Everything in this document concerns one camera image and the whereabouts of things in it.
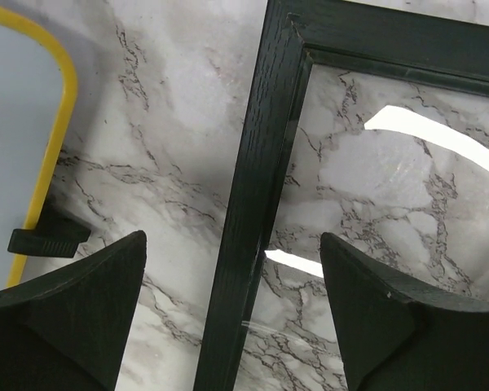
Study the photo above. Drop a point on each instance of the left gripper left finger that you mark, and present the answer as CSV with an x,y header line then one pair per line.
x,y
68,329

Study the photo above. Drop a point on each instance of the clear glass pane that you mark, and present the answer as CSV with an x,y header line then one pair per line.
x,y
406,202

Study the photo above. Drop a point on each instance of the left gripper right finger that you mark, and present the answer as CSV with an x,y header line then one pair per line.
x,y
396,332

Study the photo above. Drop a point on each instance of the black picture frame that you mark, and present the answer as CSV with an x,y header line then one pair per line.
x,y
296,35

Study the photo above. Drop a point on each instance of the yellow rimmed whiteboard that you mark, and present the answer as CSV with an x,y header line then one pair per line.
x,y
38,91

